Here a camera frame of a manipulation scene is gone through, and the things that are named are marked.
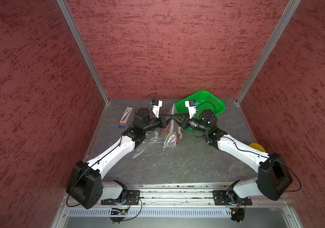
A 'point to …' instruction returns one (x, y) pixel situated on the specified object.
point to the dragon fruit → (173, 139)
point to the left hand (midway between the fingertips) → (173, 119)
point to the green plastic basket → (204, 100)
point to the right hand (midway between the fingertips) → (172, 118)
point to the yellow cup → (257, 147)
